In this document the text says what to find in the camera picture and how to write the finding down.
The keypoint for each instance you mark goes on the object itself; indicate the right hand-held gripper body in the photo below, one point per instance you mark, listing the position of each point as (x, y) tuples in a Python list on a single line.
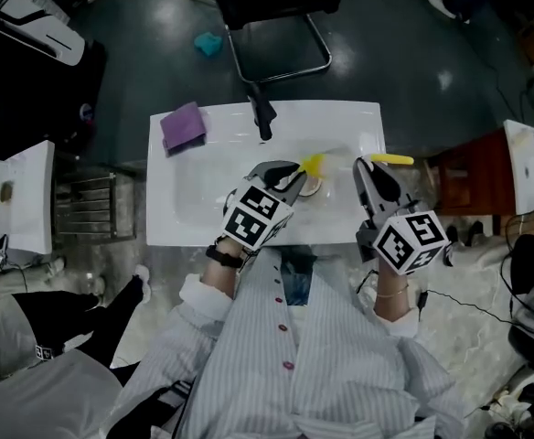
[(409, 243)]

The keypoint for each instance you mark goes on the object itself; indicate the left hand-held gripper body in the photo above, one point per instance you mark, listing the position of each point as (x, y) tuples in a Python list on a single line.
[(253, 217)]

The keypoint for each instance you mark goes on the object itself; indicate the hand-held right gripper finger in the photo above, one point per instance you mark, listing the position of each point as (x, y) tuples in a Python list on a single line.
[(365, 190), (409, 199)]

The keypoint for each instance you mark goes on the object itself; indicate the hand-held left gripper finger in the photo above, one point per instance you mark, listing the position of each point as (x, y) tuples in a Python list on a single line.
[(269, 167), (294, 190)]

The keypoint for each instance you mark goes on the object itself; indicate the small bowl with yellow contents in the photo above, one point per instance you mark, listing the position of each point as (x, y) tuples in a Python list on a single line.
[(315, 190)]

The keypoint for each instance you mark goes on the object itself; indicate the person's left forearm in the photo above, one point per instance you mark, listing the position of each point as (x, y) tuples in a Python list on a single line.
[(219, 281)]

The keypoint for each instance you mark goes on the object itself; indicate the person's right forearm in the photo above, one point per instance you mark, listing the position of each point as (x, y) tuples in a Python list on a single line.
[(390, 308)]

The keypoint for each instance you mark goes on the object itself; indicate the black wristwatch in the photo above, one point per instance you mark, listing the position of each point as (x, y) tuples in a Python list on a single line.
[(223, 258)]

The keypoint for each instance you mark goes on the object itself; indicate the white ceramic sink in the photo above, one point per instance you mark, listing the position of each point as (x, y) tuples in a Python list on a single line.
[(523, 167), (29, 199), (203, 208)]

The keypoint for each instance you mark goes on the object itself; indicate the brown wooden cabinet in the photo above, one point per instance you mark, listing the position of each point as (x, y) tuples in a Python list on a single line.
[(473, 176)]

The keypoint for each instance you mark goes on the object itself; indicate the person's blue jeans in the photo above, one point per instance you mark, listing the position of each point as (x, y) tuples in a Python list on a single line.
[(296, 286)]

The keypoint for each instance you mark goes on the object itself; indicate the purple cleaning cloth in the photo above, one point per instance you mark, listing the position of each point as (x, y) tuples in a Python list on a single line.
[(182, 124)]

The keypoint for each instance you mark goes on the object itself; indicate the teal cloth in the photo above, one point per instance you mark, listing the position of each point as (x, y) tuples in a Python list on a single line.
[(207, 44)]

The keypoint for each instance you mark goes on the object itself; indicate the person's grey striped shirt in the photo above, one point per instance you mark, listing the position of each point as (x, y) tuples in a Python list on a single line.
[(349, 373)]

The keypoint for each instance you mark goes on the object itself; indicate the large black machine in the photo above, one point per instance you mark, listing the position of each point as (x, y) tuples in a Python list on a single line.
[(29, 108)]

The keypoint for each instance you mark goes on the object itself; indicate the brown sponge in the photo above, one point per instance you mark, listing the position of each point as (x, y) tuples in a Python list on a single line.
[(6, 192)]

